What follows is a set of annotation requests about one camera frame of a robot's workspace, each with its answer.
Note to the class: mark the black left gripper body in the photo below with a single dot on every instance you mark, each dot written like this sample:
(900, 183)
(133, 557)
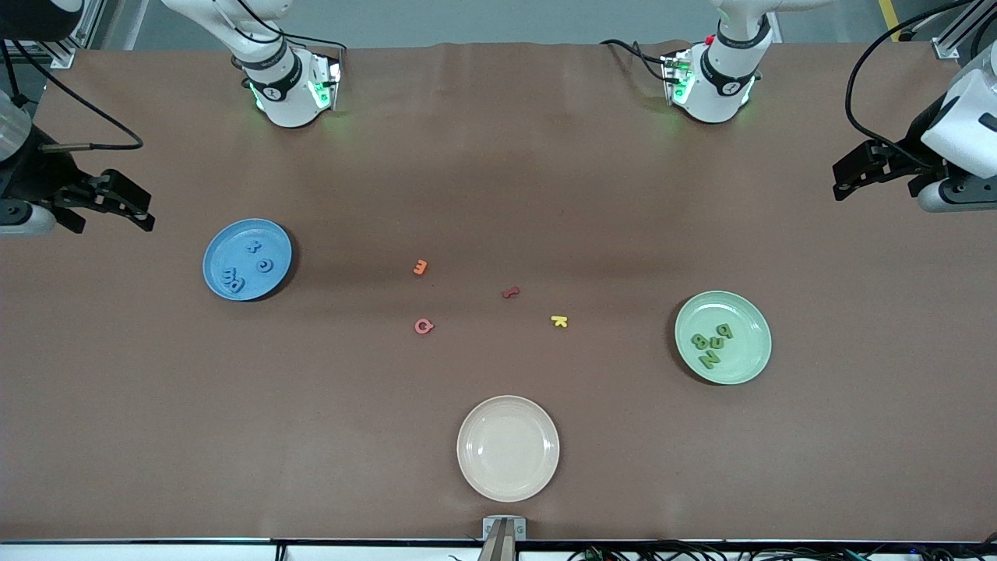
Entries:
(912, 142)

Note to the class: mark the blue foam letter m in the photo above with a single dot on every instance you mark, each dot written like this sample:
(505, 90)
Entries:
(229, 275)

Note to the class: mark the tan camera support bar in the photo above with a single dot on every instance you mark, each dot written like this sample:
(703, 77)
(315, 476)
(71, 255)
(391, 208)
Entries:
(498, 545)

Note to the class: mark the blue plate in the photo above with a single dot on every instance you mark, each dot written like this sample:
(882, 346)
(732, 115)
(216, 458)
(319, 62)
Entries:
(273, 241)

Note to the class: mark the white table edge rail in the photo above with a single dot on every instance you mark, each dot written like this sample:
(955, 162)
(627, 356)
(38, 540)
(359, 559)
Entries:
(156, 552)

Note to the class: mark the cream white plate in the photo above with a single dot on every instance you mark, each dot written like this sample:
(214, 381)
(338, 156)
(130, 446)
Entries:
(508, 448)

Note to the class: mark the arm base connector block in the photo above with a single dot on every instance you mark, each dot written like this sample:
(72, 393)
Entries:
(676, 82)
(323, 89)

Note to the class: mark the brown table cover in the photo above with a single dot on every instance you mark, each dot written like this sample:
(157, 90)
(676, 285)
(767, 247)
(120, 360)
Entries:
(467, 156)

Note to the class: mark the aluminium frame post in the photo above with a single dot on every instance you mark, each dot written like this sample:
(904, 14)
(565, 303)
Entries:
(954, 39)
(66, 51)

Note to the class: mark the light green plate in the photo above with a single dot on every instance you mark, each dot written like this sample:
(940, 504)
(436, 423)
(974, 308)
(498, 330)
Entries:
(748, 358)

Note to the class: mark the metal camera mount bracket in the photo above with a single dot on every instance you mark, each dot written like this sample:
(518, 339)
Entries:
(491, 526)

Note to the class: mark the pink foam letter G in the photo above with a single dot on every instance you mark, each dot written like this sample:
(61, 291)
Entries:
(424, 326)

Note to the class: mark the green foam letter B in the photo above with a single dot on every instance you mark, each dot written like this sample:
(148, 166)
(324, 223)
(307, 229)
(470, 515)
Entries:
(699, 340)

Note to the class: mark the green foam letter N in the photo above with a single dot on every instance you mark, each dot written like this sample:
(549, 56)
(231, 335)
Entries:
(709, 359)

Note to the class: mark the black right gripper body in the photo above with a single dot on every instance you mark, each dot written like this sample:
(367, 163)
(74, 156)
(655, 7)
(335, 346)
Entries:
(36, 176)

